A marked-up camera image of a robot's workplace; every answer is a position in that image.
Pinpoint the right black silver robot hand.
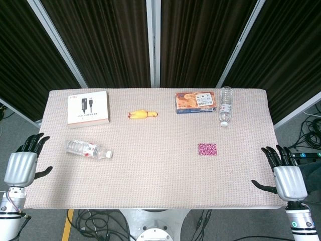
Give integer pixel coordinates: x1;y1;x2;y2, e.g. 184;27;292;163
251;145;308;201

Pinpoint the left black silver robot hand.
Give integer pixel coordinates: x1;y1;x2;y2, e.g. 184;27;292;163
4;132;54;188

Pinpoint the silver white robot base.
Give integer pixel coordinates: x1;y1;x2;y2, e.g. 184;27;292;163
120;208;190;241

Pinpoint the bystander dark jeans leg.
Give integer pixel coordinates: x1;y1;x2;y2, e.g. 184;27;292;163
297;160;321;195

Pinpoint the black power strip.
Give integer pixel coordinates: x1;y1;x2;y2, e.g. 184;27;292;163
293;151;321;163

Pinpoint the clear water bottle red label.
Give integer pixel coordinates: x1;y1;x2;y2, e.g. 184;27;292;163
65;139;113;160

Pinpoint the yellow floor tape strip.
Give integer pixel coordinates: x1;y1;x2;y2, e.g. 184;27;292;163
61;209;75;241

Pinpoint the clear water bottle white label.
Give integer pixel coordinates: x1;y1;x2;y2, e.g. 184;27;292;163
219;86;234;128

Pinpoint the dark corrugated partition panel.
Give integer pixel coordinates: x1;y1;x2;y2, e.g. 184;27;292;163
223;0;321;125
160;0;259;88
0;0;81;121
41;0;151;88

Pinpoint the orange blue snack box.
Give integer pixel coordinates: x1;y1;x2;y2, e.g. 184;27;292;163
175;91;218;115

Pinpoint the yellow rubber chicken toy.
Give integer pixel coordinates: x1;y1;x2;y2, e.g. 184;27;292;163
127;109;159;121

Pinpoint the pink waffle tablecloth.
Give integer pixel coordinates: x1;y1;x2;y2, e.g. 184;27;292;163
23;87;286;210

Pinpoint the black floor cable bundle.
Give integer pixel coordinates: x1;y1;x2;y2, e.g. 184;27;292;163
288;102;321;151
67;209;137;241

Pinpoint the grey aluminium partition rail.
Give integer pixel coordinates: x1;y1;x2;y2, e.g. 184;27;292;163
273;90;321;130
0;97;43;129

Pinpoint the thin black floor cable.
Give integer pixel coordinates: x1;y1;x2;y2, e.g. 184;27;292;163
0;104;15;121

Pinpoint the white usb cable box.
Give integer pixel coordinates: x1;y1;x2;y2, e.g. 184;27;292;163
67;90;111;129

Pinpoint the black cable with inline plug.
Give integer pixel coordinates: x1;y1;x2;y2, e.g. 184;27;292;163
195;209;214;241

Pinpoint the grey aluminium partition post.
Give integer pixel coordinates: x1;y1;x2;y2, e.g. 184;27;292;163
27;0;88;89
146;0;161;88
215;0;266;88

